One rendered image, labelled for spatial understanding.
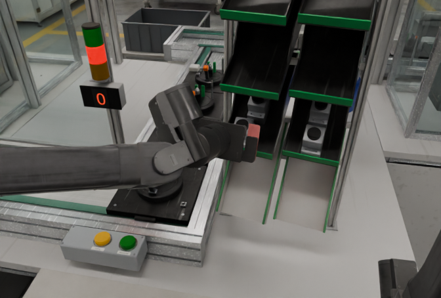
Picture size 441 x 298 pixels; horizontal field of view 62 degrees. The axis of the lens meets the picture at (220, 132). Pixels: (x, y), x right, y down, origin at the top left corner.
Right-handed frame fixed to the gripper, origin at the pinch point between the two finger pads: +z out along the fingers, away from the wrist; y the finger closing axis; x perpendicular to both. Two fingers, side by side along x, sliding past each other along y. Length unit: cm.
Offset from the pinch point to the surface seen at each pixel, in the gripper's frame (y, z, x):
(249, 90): -1.0, 7.2, -8.4
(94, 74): 48, 20, -6
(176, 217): 17.1, 18.5, 29.6
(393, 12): -35, 125, -47
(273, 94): -6.3, 7.3, -8.2
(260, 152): -4.2, 13.7, 5.9
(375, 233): -36, 45, 31
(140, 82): 82, 103, 2
